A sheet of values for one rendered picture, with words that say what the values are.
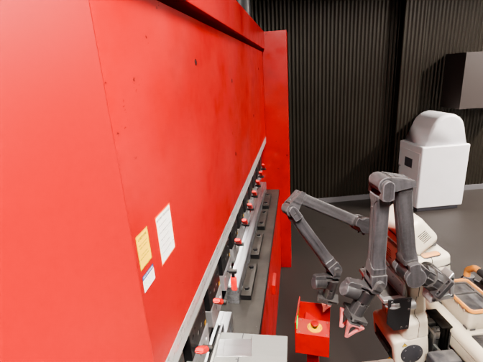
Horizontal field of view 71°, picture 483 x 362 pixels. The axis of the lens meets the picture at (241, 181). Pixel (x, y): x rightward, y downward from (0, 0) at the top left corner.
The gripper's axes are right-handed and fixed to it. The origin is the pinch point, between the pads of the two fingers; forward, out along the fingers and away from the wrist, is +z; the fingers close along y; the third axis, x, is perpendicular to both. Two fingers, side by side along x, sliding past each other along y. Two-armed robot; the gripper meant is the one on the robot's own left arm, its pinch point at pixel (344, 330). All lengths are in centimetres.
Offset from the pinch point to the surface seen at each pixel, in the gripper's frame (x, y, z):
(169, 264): -77, 38, -27
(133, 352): -82, 92, -56
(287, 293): 54, -159, 84
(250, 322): -25.7, -24.2, 26.7
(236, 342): -38.3, 0.6, 18.8
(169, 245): -78, 36, -31
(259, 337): -30.1, -0.8, 14.9
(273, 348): -26.1, 5.3, 12.8
